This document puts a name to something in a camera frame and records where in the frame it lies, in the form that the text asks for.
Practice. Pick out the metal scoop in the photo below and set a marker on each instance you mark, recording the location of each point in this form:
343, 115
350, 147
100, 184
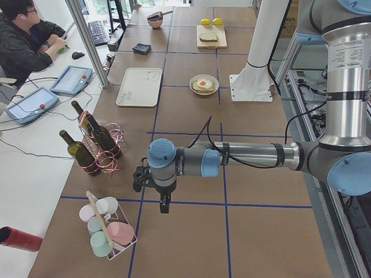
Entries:
158, 15

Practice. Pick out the red cylinder flask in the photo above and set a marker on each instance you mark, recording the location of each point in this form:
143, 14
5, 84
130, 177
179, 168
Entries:
15, 238

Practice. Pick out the bread slice with fried egg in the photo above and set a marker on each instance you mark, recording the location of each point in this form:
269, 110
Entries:
203, 86

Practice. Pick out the blue teach pendant far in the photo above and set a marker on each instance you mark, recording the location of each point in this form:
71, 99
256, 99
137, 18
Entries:
72, 80

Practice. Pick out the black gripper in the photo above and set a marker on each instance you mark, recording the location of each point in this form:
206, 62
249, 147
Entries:
164, 190

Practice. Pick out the black keyboard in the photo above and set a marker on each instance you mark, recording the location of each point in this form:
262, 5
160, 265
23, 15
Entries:
98, 32

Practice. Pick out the white cup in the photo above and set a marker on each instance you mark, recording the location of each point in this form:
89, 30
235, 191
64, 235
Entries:
107, 205

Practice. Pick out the blue teach pendant near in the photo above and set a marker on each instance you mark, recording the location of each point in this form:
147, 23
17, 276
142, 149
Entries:
32, 106

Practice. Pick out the grey folded cloth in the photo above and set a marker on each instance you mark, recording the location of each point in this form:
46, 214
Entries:
141, 49

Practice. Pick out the green wine bottle middle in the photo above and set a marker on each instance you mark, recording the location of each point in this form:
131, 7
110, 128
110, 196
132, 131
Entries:
104, 138

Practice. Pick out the mint green cup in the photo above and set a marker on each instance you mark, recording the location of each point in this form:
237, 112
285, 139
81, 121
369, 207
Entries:
99, 244

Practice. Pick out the green wine bottle front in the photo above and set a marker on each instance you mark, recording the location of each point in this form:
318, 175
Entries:
81, 154

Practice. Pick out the blue teach pendant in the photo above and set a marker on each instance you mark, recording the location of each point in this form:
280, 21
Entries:
32, 106
72, 80

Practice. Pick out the seated person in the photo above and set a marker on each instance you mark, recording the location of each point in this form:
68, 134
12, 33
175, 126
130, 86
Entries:
28, 44

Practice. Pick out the pink bowl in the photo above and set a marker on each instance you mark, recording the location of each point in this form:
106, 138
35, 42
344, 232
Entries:
155, 23

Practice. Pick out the white round plate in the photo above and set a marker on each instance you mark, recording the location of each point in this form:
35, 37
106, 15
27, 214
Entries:
204, 76

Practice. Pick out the yellow lemon right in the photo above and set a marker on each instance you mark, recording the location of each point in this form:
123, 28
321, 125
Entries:
218, 21

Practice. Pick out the aluminium frame post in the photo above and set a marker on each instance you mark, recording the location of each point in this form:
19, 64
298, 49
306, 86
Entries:
87, 41

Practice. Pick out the black computer mouse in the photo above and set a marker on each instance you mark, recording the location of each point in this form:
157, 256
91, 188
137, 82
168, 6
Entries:
77, 55

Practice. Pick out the wooden cutting board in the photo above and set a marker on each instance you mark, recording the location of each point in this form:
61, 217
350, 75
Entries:
219, 30

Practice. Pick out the yellow lemon left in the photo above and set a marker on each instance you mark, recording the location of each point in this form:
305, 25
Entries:
205, 22

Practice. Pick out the copper wire bottle rack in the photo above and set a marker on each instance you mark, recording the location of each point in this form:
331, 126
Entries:
105, 160

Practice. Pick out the pale pink cup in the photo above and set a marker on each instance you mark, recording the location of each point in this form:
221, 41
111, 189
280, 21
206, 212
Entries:
86, 213

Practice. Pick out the cream bear tray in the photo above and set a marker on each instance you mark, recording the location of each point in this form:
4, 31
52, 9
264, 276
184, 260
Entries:
140, 87

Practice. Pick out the green wine bottle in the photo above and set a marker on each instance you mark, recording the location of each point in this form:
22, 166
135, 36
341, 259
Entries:
83, 122
104, 138
81, 154

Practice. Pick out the white wire cup rack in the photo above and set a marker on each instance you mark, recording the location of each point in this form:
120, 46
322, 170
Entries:
105, 220

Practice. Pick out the green wine bottle back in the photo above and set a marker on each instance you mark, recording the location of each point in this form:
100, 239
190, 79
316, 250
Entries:
83, 122

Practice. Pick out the yellow lemon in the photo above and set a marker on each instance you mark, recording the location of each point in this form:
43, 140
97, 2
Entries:
205, 22
218, 21

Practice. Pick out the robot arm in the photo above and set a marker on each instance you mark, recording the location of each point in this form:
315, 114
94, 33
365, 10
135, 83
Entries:
341, 157

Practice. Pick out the grey cup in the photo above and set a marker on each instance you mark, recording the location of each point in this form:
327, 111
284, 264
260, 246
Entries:
94, 225

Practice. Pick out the plain bread slice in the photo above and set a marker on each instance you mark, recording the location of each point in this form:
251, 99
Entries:
208, 37

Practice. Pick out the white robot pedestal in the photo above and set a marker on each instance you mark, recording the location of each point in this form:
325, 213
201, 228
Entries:
253, 82

